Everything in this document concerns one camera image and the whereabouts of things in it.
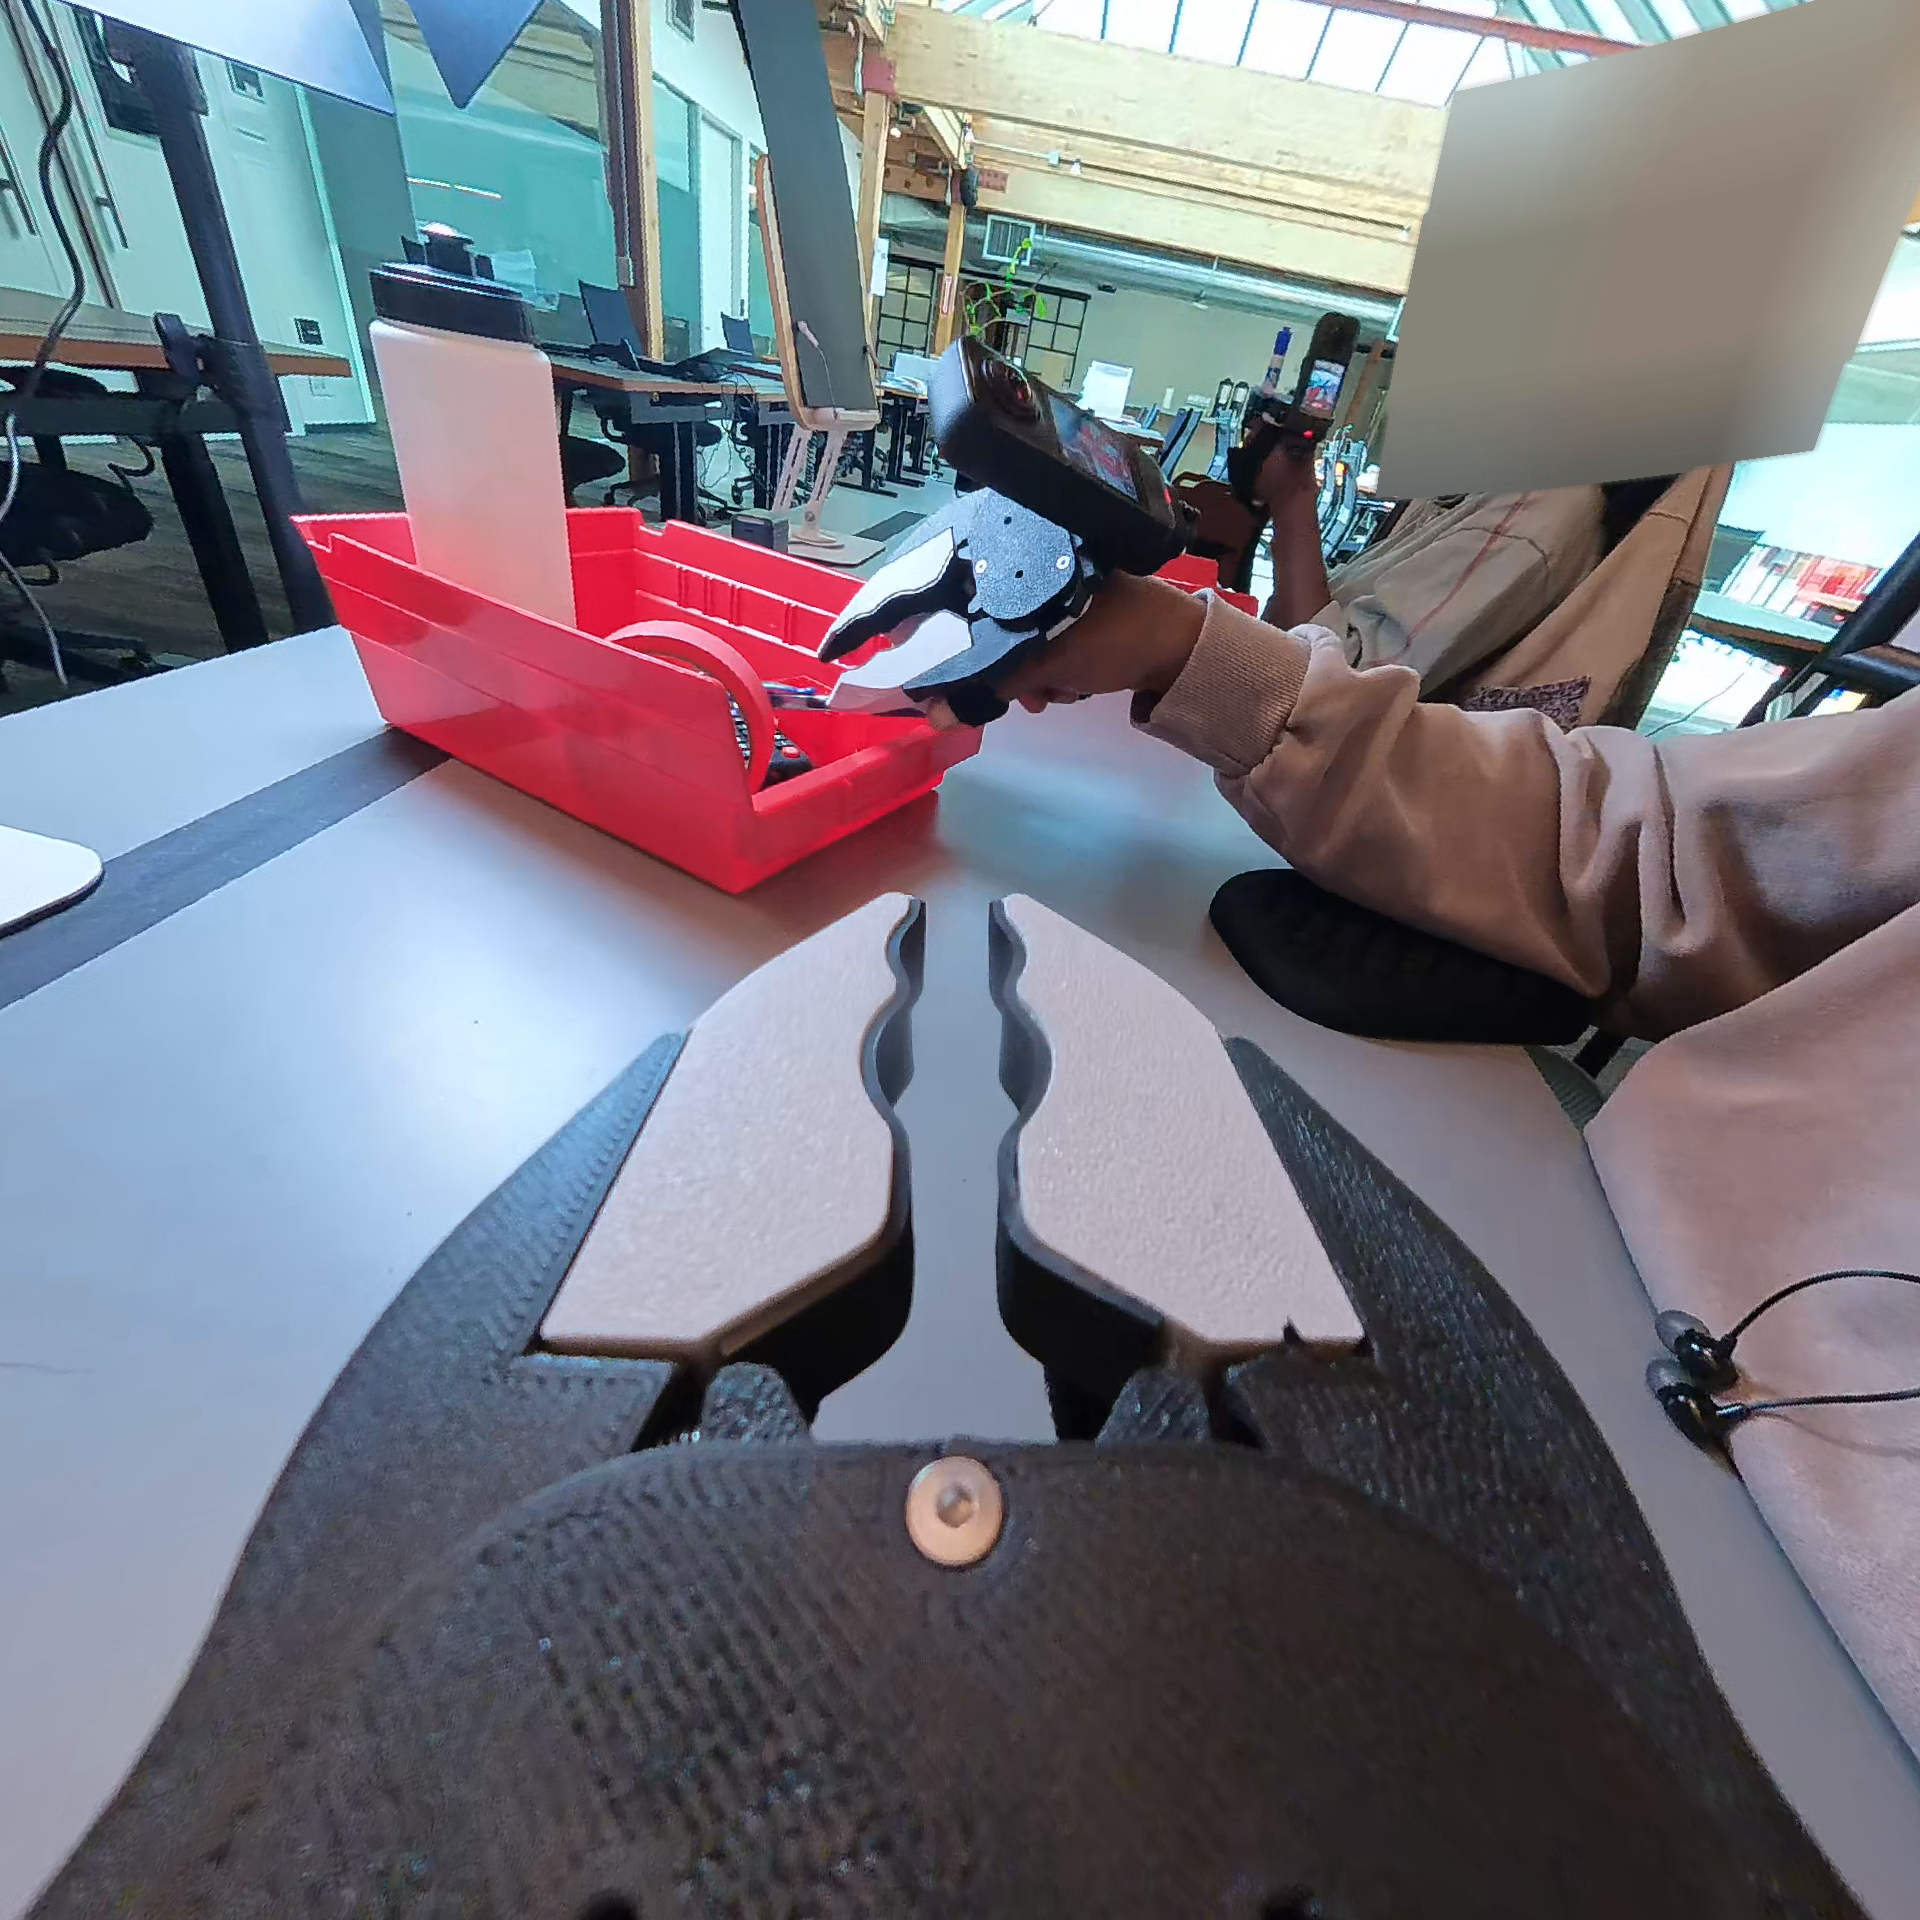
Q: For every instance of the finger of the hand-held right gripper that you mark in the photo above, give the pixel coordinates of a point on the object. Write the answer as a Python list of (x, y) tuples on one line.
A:
[(916, 660), (901, 586)]

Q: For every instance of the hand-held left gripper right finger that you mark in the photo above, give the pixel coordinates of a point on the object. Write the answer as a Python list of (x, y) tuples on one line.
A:
[(1172, 1185)]

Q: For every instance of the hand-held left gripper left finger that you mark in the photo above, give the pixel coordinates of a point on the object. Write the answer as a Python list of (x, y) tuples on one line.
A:
[(735, 1185)]

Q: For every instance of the blue ballpoint pen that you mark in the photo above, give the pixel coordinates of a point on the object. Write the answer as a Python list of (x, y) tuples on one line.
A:
[(804, 695)]

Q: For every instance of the red tape roll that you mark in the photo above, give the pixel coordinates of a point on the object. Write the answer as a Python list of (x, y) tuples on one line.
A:
[(675, 639)]

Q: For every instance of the person's right forearm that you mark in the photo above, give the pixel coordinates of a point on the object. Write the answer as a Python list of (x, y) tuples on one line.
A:
[(1500, 825)]

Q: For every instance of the green potted plant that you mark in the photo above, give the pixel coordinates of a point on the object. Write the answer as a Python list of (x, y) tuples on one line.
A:
[(1009, 283)]

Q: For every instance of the wooden office desk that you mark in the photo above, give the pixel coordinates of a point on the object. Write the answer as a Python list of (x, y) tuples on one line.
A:
[(149, 339), (662, 383)]

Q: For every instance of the black board with wooden edge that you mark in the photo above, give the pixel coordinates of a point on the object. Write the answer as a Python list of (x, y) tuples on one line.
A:
[(811, 225)]

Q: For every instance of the white water bottle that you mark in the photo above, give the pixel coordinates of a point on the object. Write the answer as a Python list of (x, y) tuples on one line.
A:
[(473, 481)]

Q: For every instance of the studio softbox light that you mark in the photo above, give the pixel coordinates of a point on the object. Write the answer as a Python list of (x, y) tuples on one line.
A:
[(225, 375)]

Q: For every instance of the black framed white sign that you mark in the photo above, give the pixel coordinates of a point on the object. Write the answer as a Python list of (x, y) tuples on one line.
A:
[(1862, 646)]

